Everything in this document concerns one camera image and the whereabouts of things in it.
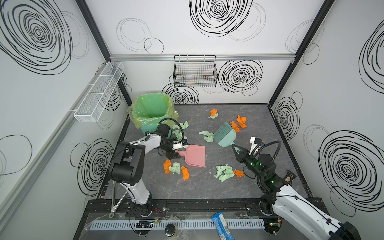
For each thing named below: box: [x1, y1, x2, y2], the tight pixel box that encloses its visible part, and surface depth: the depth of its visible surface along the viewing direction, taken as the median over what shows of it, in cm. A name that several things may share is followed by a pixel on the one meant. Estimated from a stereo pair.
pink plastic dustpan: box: [175, 144, 206, 168], surface depth 93 cm
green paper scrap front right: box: [214, 165, 235, 182], surface depth 86 cm
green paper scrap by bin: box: [172, 121, 189, 130], surface depth 107 cm
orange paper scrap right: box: [236, 114, 248, 129], surface depth 111 cm
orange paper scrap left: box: [163, 159, 172, 174], surface depth 89 cm
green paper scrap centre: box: [199, 130, 214, 143], surface depth 101 cm
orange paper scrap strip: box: [230, 121, 241, 133], surface depth 107 cm
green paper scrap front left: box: [169, 162, 181, 174], surface depth 88 cm
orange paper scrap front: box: [181, 165, 190, 181], surface depth 86 cm
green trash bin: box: [132, 93, 175, 133], surface depth 92 cm
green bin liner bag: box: [127, 93, 179, 129], surface depth 91 cm
